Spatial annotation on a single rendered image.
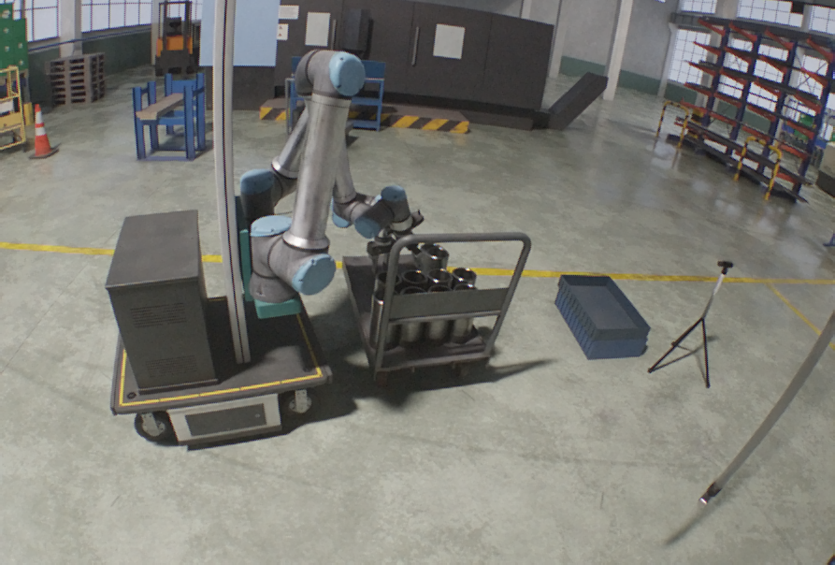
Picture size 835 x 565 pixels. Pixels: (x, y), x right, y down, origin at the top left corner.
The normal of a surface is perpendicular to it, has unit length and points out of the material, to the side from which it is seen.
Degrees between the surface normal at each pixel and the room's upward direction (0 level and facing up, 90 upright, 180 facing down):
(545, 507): 0
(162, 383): 90
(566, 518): 0
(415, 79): 90
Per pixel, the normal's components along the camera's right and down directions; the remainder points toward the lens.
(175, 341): 0.42, 0.47
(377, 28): 0.12, 0.44
